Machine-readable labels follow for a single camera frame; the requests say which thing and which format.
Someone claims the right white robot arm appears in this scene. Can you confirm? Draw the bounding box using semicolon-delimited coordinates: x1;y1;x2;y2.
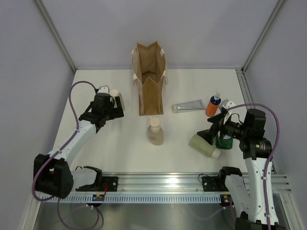
199;108;283;230

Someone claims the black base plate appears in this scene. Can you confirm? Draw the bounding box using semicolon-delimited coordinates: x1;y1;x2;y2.
201;176;229;192
75;176;118;192

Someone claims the left aluminium frame post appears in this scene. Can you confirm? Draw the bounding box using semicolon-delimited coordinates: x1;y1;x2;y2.
33;0;77;73

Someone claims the aluminium frame post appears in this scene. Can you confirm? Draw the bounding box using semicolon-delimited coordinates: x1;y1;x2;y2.
33;0;77;73
241;0;286;74

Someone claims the orange spray bottle blue top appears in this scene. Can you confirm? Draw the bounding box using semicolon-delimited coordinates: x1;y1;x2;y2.
205;92;221;117

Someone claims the slotted white cable duct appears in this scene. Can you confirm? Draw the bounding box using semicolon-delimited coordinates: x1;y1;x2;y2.
41;193;222;204

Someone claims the silver squeeze tube clear cap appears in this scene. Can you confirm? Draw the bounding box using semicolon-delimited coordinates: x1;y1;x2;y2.
171;99;206;114

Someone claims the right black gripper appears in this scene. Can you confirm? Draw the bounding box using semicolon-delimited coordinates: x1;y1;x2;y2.
198;111;249;145

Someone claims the brown canvas tote bag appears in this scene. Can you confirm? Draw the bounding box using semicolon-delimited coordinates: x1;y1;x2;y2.
131;42;168;116

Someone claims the right aluminium frame post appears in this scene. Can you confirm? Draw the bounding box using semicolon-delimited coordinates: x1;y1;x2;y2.
241;0;286;74

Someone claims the pale green bottle white cap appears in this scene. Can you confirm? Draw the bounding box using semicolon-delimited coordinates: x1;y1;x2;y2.
189;134;221;159

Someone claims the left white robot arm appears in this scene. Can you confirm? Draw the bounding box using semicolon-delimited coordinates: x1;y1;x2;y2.
32;92;124;201

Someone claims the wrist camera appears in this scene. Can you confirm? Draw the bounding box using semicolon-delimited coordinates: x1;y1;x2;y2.
98;85;110;94
219;99;236;115

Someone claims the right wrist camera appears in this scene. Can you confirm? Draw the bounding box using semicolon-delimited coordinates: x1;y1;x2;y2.
219;99;236;115

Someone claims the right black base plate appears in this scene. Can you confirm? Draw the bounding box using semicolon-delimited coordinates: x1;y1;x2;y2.
201;176;229;192

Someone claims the pale green bottle beige cap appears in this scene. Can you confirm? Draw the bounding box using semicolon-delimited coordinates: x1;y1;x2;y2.
110;89;125;111

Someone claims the aluminium mounting rail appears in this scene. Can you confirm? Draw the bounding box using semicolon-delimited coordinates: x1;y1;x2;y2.
35;173;293;194

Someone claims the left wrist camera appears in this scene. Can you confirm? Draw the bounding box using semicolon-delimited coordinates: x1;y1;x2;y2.
98;85;110;94

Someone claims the green dish soap bottle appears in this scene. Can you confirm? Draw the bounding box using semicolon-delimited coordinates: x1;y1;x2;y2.
215;132;233;150

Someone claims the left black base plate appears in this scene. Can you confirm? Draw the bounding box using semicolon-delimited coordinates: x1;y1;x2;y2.
75;176;118;192

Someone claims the beige pump dispenser bottle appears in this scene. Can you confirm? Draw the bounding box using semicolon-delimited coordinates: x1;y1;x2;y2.
147;116;164;146

